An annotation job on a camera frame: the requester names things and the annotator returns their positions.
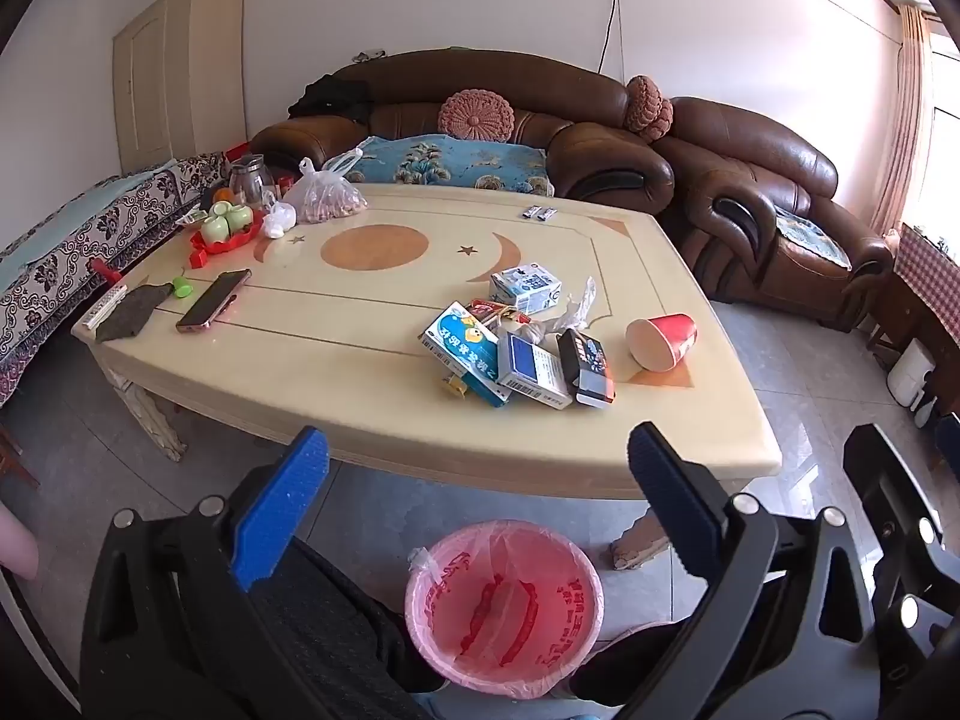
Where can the blue armchair seat cloth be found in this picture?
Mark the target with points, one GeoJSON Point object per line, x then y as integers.
{"type": "Point", "coordinates": [810, 236]}

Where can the red tray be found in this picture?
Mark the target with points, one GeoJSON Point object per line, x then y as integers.
{"type": "Point", "coordinates": [225, 242]}

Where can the pink curtain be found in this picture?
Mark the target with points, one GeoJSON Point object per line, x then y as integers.
{"type": "Point", "coordinates": [904, 120]}

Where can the blue cartoon medicine box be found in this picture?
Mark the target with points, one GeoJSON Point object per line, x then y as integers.
{"type": "Point", "coordinates": [461, 341]}

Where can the plastic bag of nuts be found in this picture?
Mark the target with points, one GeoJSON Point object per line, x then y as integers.
{"type": "Point", "coordinates": [326, 199]}

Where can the table with checkered cloth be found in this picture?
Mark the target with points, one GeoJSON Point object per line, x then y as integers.
{"type": "Point", "coordinates": [926, 277]}

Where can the black clothing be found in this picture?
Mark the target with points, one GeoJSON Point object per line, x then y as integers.
{"type": "Point", "coordinates": [330, 99]}

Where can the patterned bed blanket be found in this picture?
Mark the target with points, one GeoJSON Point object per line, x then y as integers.
{"type": "Point", "coordinates": [67, 240]}

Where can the brown leather sofa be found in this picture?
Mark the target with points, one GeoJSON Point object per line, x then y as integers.
{"type": "Point", "coordinates": [585, 157]}

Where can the black box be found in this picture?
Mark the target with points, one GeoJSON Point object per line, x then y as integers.
{"type": "Point", "coordinates": [589, 364]}

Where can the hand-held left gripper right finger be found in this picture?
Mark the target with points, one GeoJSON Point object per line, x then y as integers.
{"type": "Point", "coordinates": [675, 499]}

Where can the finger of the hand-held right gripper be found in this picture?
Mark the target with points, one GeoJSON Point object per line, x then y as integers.
{"type": "Point", "coordinates": [892, 510]}

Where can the glass teapot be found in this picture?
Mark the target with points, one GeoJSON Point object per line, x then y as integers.
{"type": "Point", "coordinates": [250, 176]}

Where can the pink round cushion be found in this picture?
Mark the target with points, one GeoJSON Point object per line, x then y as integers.
{"type": "Point", "coordinates": [646, 106]}
{"type": "Point", "coordinates": [476, 116]}

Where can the brown leather armchair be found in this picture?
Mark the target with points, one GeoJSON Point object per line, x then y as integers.
{"type": "Point", "coordinates": [757, 165]}

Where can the clear plastic wrapper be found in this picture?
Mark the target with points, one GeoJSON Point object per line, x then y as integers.
{"type": "Point", "coordinates": [577, 307]}

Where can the smartphone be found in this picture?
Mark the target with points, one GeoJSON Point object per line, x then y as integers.
{"type": "Point", "coordinates": [214, 300]}

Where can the dark felt cloth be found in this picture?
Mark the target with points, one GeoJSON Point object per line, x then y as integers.
{"type": "Point", "coordinates": [131, 313]}

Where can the person's right leg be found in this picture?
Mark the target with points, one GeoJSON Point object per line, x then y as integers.
{"type": "Point", "coordinates": [637, 660]}

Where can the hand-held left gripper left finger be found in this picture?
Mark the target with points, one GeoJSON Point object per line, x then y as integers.
{"type": "Point", "coordinates": [279, 510]}

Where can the pink lined waste bin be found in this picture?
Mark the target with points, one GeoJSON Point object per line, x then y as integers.
{"type": "Point", "coordinates": [502, 607]}

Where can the white remote control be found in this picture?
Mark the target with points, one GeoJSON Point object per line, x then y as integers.
{"type": "Point", "coordinates": [105, 306]}

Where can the blue and white box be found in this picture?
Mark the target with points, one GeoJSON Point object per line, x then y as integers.
{"type": "Point", "coordinates": [532, 371]}

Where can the red paper cup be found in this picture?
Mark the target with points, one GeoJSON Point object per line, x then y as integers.
{"type": "Point", "coordinates": [664, 337]}

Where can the green lighter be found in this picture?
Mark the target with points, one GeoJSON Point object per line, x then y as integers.
{"type": "Point", "coordinates": [182, 286]}

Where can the green cup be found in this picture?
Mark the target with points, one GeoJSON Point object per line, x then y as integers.
{"type": "Point", "coordinates": [221, 208]}
{"type": "Point", "coordinates": [240, 217]}
{"type": "Point", "coordinates": [216, 229]}

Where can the white appliance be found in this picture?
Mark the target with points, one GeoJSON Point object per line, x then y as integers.
{"type": "Point", "coordinates": [911, 371]}

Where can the light blue stool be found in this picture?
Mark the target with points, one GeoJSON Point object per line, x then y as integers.
{"type": "Point", "coordinates": [517, 711]}

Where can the white and blue milk carton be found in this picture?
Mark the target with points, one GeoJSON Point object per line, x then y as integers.
{"type": "Point", "coordinates": [525, 289]}

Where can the white crumpled tissue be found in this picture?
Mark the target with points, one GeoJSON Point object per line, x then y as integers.
{"type": "Point", "coordinates": [279, 221]}

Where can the red snack packet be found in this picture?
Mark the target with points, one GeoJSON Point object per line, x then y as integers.
{"type": "Point", "coordinates": [495, 309]}

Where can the cream wardrobe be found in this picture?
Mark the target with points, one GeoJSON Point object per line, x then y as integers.
{"type": "Point", "coordinates": [180, 75]}

